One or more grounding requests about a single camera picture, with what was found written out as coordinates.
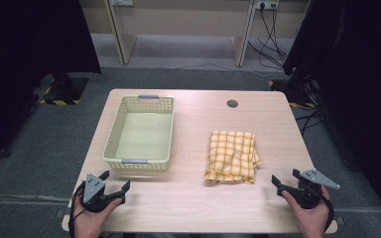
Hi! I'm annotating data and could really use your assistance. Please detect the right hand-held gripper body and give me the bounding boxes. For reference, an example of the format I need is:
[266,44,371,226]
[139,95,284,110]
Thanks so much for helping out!
[291,169,341,210]

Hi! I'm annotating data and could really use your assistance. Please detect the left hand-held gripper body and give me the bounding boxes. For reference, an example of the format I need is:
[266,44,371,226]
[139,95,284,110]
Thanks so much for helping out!
[79,173,126,213]

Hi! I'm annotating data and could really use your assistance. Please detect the pale yellow plastic basket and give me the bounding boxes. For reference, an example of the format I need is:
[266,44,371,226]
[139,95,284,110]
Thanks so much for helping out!
[102,94,176,173]

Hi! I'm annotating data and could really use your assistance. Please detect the yellow checkered cloth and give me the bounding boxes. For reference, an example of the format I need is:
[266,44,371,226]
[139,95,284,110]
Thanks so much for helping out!
[204,130,264,185]

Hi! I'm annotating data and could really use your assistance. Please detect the person's right hand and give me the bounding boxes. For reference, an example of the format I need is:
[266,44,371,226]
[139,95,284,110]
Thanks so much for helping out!
[281,186,331,238]

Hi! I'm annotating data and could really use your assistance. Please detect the person's left hand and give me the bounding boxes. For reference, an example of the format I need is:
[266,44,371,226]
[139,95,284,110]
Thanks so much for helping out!
[73,197,123,238]

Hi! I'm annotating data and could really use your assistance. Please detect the black stand base striped tape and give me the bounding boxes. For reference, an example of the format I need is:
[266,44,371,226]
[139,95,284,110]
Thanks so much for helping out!
[38,72,89,106]

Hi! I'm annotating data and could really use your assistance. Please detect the black curtain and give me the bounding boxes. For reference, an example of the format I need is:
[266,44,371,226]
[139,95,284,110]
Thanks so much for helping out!
[282,0,381,229]
[0,0,102,168]

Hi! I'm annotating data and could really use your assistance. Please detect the light wooden desk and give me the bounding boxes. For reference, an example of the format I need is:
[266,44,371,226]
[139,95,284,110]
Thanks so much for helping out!
[78,0,312,67]

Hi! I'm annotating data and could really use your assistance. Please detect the right hand-held gripper cable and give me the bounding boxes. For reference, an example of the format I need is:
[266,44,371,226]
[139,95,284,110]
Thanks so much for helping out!
[320,193,336,233]

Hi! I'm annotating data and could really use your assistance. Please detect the hand-held gripper cable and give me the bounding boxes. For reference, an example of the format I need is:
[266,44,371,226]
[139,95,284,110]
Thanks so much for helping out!
[67,180,87,238]
[320,193,336,233]

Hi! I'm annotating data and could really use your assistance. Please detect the left hand-held gripper cable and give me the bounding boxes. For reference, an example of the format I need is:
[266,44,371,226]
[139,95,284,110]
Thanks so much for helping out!
[67,180,87,238]

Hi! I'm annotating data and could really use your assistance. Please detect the black floor cables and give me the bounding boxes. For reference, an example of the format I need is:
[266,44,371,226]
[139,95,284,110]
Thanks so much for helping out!
[295,108,325,137]

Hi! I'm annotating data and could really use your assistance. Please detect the black stand with cables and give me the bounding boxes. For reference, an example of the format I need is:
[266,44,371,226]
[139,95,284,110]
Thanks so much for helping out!
[268,67,321,109]

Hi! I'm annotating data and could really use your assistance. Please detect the black cables bundle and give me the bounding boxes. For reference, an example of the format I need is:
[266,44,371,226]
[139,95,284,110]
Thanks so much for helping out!
[247,3,289,71]

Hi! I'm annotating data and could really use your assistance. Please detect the white wall power outlet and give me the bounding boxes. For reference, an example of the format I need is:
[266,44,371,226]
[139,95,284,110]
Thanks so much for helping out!
[255,0,280,10]
[110,0,135,8]

